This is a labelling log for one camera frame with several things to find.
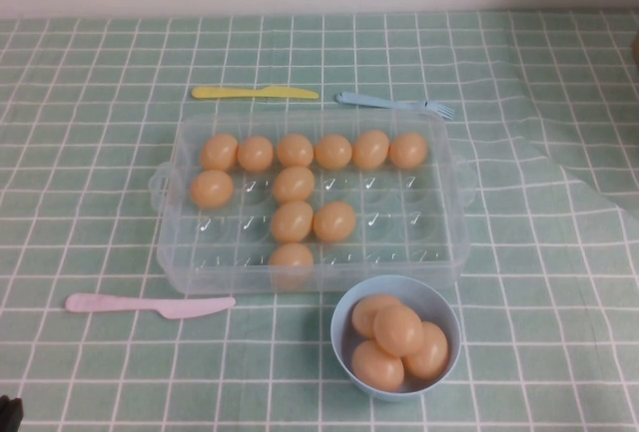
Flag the green checked tablecloth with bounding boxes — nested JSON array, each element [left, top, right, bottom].
[[0, 7, 639, 432]]

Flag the orange plastic egg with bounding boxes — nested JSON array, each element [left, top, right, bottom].
[[313, 201, 357, 243], [268, 242, 316, 269], [272, 166, 317, 205], [276, 133, 316, 169], [351, 130, 391, 169], [372, 304, 426, 358], [200, 133, 241, 172], [403, 321, 450, 380], [350, 339, 406, 394], [351, 294, 401, 339], [237, 135, 276, 173], [314, 134, 353, 171], [388, 132, 429, 171], [189, 169, 235, 210], [270, 201, 316, 244]]

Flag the pink plastic knife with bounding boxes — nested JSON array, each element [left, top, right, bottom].
[[64, 292, 237, 321]]

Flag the transparent plastic egg box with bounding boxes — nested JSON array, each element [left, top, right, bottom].
[[148, 110, 476, 296]]

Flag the yellow plastic knife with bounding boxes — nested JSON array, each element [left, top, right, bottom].
[[191, 85, 320, 101]]

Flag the light blue bowl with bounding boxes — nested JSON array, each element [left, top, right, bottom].
[[330, 274, 462, 404]]

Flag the light blue plastic fork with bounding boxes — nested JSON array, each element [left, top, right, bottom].
[[334, 91, 456, 121]]

